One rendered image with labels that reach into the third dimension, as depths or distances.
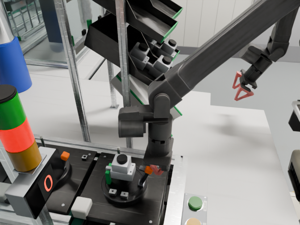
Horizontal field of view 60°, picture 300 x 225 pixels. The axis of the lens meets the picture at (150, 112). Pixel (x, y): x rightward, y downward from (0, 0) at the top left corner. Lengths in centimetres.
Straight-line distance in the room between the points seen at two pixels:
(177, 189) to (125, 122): 34
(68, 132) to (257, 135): 83
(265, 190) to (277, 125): 181
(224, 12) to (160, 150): 319
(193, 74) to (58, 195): 53
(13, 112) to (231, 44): 42
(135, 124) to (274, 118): 237
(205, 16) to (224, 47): 315
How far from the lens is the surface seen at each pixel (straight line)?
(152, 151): 65
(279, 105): 310
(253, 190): 102
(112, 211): 78
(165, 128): 59
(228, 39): 57
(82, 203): 79
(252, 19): 58
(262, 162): 112
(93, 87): 149
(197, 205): 80
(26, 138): 49
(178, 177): 87
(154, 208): 78
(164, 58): 83
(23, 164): 52
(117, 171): 75
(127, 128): 59
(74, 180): 87
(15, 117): 46
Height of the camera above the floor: 163
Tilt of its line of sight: 38 degrees down
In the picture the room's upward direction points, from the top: straight up
